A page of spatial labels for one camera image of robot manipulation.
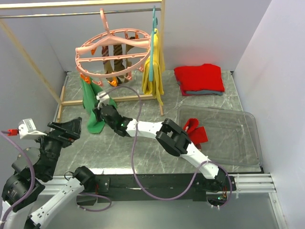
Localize metal hanging rod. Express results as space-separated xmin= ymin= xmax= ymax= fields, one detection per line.
xmin=0 ymin=8 xmax=161 ymax=19

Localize aluminium rail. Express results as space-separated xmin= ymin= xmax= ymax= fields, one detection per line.
xmin=231 ymin=173 xmax=276 ymax=193

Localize olive brown sock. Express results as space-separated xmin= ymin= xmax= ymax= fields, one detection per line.
xmin=124 ymin=36 xmax=135 ymax=83

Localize teal clothes hanger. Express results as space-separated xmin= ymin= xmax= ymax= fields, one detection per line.
xmin=148 ymin=6 xmax=158 ymax=82

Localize wooden clothes rack frame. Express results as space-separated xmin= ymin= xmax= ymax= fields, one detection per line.
xmin=0 ymin=0 xmax=167 ymax=122

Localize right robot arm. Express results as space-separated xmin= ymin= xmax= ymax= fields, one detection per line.
xmin=93 ymin=104 xmax=233 ymax=192

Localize clear plastic storage bin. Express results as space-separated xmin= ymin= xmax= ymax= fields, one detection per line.
xmin=177 ymin=105 xmax=262 ymax=167

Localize red fleece sock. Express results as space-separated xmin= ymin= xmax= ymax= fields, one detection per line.
xmin=183 ymin=118 xmax=208 ymax=150

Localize folded red cloth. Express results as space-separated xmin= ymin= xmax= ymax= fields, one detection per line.
xmin=174 ymin=63 xmax=225 ymax=96

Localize folded grey-blue cloth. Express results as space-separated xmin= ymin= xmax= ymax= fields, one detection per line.
xmin=184 ymin=90 xmax=223 ymax=95

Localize black table front rail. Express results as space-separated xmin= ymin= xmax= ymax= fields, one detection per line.
xmin=84 ymin=173 xmax=236 ymax=201

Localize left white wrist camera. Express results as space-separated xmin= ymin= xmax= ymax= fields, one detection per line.
xmin=18 ymin=118 xmax=47 ymax=140

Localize yellow cloth on hanger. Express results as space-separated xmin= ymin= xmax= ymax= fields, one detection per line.
xmin=142 ymin=29 xmax=165 ymax=106

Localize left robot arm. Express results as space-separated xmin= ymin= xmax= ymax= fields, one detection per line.
xmin=0 ymin=117 xmax=95 ymax=229

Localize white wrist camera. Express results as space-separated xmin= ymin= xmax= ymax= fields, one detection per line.
xmin=18 ymin=118 xmax=47 ymax=140
xmin=96 ymin=91 xmax=110 ymax=109

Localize green fleece sock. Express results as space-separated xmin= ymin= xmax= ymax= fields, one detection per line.
xmin=81 ymin=78 xmax=105 ymax=134

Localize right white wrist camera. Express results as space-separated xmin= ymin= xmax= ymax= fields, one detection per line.
xmin=96 ymin=91 xmax=110 ymax=109

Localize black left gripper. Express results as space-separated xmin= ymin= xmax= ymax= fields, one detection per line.
xmin=31 ymin=116 xmax=82 ymax=177

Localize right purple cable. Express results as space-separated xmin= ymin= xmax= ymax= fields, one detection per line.
xmin=102 ymin=85 xmax=233 ymax=201

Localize pink round sock hanger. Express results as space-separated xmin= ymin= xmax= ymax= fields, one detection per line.
xmin=75 ymin=8 xmax=151 ymax=87

